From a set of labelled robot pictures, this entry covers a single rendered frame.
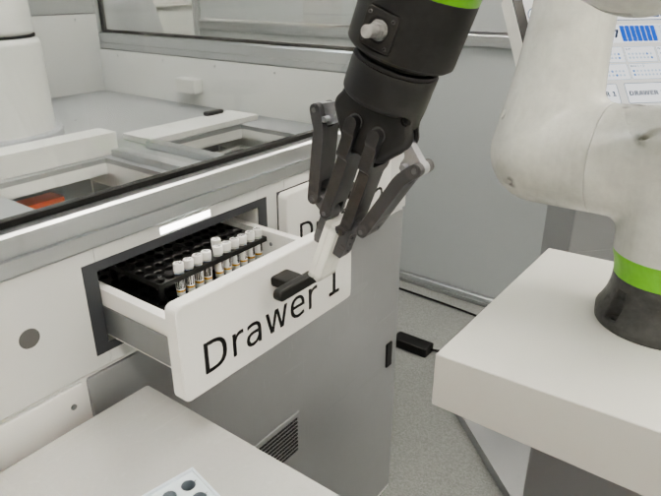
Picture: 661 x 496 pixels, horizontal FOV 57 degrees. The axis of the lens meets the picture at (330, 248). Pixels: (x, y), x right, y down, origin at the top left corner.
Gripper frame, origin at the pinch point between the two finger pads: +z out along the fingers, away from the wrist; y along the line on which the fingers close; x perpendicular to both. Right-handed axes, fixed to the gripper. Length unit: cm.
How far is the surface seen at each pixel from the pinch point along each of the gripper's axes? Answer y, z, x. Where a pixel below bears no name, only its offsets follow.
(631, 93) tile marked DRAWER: 6, -7, 91
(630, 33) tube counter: -2, -15, 100
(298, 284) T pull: -2.0, 6.4, -0.4
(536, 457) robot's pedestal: 28.4, 23.1, 19.6
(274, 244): -14.4, 14.3, 11.8
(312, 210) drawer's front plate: -17.1, 14.1, 23.3
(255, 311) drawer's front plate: -4.3, 10.5, -3.6
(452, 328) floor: -12, 107, 143
